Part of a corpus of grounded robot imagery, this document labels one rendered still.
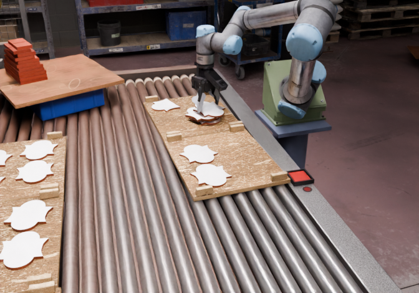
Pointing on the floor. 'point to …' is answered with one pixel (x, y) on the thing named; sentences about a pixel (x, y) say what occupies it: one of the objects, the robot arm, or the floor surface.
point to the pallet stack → (376, 6)
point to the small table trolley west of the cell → (224, 60)
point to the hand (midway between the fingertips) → (209, 108)
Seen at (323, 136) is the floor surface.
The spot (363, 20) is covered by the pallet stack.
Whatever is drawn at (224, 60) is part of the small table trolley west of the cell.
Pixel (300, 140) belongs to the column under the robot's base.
